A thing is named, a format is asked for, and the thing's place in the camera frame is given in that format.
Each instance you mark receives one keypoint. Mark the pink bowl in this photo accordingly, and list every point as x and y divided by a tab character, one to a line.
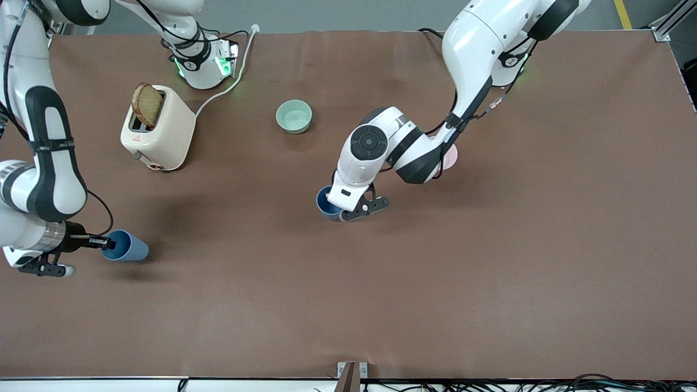
451	158

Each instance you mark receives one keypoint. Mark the mint green bowl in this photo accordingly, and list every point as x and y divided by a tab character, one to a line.
294	117

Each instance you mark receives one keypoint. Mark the grey metal edge bracket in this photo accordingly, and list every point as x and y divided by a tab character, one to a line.
363	371

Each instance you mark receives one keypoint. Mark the brown table cover sheet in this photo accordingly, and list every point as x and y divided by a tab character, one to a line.
490	272

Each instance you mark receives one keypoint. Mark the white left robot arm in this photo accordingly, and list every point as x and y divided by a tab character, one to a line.
474	49

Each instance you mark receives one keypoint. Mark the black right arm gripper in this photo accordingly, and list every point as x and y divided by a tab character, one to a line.
75	242

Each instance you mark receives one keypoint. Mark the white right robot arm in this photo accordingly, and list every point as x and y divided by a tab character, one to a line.
54	179

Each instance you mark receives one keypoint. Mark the blue plastic cup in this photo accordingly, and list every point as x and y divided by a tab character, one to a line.
325	204
130	247

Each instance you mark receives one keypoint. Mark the cream toaster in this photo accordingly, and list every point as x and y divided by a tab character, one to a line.
163	136

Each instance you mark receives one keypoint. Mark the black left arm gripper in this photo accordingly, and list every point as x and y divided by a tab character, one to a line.
333	177

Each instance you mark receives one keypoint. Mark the aluminium frame profile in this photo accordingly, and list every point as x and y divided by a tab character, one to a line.
661	30

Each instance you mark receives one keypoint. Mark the brown bread slice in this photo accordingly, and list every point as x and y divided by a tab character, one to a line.
147	106

